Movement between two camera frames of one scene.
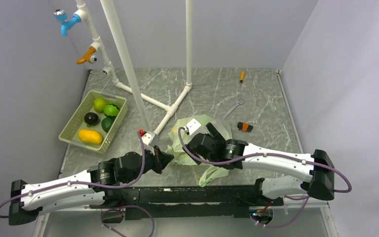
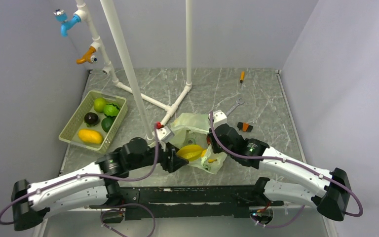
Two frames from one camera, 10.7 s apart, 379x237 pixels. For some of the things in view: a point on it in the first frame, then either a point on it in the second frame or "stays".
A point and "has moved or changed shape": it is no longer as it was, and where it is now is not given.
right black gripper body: (216, 136) → (215, 148)
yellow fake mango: (90, 136) stays
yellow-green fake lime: (98, 104) stays
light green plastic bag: (175, 151) has moved or changed shape
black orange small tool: (245, 127) stays
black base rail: (153, 202) stays
